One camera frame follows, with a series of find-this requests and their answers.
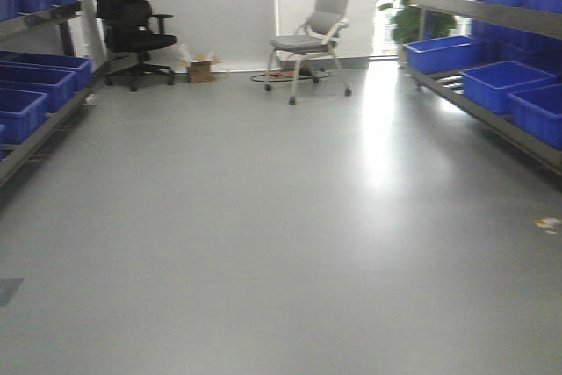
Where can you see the left steel shelf rack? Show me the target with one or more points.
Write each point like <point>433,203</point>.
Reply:
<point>14,156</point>

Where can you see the cardboard box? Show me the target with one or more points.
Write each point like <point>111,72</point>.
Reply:
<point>199,67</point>

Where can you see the grey office chair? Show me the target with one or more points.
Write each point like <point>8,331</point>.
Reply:
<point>316,37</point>

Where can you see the black office chair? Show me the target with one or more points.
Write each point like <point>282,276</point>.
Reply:
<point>131,27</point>

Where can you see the green potted plant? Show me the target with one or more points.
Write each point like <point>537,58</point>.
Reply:
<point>406,22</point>

